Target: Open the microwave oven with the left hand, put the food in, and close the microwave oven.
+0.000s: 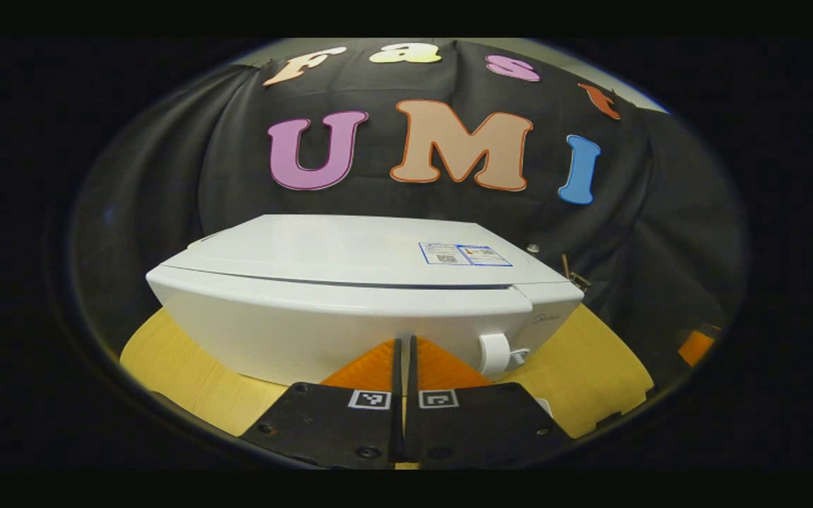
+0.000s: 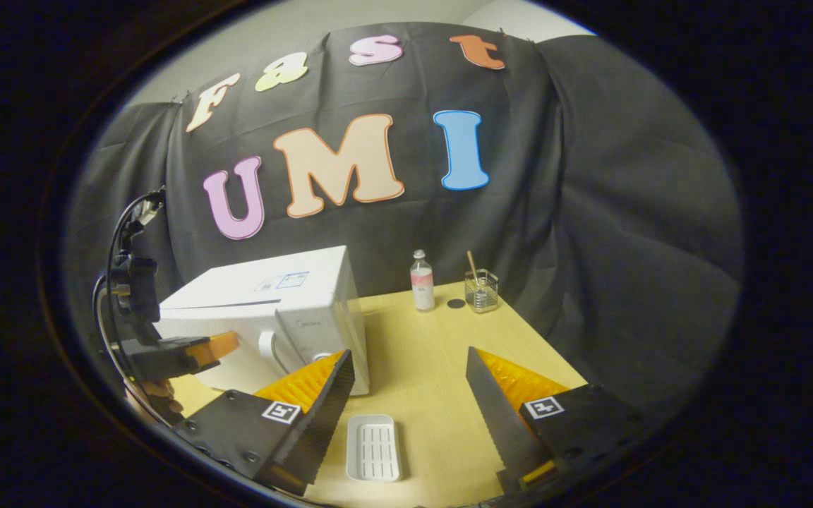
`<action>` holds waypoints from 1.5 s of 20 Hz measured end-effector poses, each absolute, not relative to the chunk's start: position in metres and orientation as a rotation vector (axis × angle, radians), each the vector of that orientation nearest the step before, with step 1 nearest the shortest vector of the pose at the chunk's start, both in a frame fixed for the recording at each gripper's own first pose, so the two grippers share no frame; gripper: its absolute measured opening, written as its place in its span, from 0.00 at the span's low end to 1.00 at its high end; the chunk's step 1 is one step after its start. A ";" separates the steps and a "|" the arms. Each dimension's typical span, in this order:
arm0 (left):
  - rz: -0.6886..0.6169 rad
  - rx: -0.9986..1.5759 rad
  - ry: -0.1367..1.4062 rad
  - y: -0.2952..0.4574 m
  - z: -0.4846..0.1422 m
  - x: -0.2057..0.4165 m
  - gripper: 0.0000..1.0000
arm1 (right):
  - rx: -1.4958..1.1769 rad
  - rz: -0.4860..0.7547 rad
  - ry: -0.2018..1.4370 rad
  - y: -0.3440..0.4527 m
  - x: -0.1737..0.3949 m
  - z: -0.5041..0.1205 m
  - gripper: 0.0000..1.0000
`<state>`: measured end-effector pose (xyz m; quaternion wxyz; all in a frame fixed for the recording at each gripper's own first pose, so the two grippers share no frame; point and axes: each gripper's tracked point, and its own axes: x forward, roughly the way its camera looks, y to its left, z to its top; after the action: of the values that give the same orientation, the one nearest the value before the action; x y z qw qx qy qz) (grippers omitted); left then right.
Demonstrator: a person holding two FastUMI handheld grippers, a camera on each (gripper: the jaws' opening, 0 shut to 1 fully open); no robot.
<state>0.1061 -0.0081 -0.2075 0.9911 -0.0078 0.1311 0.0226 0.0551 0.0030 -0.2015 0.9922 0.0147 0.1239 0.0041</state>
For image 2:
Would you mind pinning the thin wooden stick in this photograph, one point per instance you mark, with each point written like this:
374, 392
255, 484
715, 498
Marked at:
472, 264

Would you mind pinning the white microwave oven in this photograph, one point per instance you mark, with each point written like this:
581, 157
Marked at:
237, 293

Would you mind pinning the dark round bottle cap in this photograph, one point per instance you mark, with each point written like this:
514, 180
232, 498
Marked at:
456, 303

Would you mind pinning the small clear bottle pink label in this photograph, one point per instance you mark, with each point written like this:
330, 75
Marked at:
422, 286

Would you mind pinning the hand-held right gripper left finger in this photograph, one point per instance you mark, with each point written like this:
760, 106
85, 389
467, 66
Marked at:
318, 430

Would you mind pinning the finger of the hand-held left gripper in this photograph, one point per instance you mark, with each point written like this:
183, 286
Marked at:
166, 360

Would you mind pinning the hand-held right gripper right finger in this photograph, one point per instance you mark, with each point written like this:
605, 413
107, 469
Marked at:
498, 423

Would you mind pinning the clear glass cup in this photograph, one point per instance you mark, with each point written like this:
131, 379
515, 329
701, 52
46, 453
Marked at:
482, 295

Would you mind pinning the black backdrop cloth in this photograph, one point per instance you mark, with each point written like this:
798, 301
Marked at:
590, 176

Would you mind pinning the small white plastic tray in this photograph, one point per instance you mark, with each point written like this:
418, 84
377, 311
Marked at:
373, 448

